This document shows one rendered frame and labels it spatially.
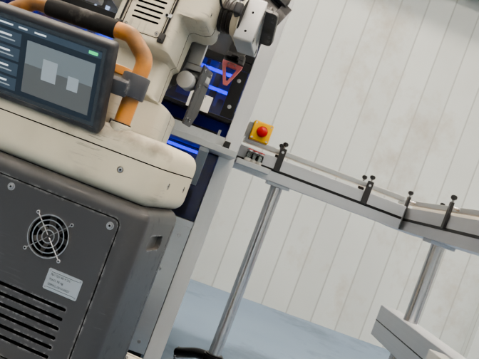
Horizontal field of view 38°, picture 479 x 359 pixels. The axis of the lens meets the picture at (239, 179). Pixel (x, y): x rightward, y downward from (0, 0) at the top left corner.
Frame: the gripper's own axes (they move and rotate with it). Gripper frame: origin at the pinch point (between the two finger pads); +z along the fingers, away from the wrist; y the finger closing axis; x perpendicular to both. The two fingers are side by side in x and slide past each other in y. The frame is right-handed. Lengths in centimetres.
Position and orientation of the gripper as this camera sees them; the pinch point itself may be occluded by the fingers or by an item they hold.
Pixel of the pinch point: (225, 82)
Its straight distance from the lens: 230.0
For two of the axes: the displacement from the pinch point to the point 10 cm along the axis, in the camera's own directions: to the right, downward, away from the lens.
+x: -9.3, -3.5, -0.6
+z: -3.5, 9.3, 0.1
